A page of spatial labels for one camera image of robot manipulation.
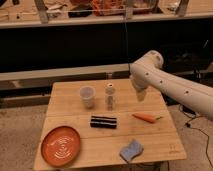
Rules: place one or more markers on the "long wooden shelf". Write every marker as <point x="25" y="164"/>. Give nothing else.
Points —
<point x="44" y="13"/>

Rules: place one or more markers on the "wooden table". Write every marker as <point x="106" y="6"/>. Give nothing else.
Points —
<point x="101" y="146"/>

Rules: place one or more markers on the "orange plate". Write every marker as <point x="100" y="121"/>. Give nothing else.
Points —
<point x="61" y="146"/>

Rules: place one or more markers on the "black striped block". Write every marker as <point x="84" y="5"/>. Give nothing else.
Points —
<point x="103" y="122"/>

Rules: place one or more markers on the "pale yellow gripper tool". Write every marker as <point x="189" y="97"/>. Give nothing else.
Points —
<point x="141" y="94"/>

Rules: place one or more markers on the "orange carrot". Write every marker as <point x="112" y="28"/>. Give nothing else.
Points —
<point x="146" y="117"/>

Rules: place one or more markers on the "clear plastic bottle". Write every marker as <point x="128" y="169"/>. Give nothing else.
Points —
<point x="110" y="96"/>

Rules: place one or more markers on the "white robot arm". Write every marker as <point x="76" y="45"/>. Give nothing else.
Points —
<point x="147" y="71"/>

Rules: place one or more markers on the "clear plastic cup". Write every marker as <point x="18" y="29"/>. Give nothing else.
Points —
<point x="87" y="95"/>

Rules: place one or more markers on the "blue sponge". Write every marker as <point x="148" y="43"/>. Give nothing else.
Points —
<point x="132" y="150"/>

